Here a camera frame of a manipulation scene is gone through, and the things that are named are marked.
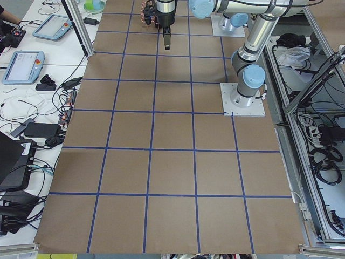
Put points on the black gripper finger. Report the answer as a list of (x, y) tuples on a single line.
[(167, 37)]

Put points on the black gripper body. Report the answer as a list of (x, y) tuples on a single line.
[(165, 19)]

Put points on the green plastic bowl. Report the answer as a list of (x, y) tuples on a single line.
[(94, 6)]

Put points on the black power adapter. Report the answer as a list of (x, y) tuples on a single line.
[(90, 21)]

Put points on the teach pendant far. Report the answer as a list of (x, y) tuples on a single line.
[(53, 28)]

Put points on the teach pendant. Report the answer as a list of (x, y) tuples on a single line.
[(24, 68), (53, 28)]

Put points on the teach pendant near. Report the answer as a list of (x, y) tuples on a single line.
[(24, 68)]

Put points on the black power brick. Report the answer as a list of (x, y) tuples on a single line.
[(42, 130)]

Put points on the black laptop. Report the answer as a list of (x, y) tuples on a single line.
[(16, 158)]

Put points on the copper wire wine basket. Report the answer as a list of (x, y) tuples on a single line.
[(148, 12)]

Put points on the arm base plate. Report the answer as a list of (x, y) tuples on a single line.
[(222, 27), (236, 105)]

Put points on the aluminium frame post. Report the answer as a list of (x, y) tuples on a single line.
[(77, 21)]

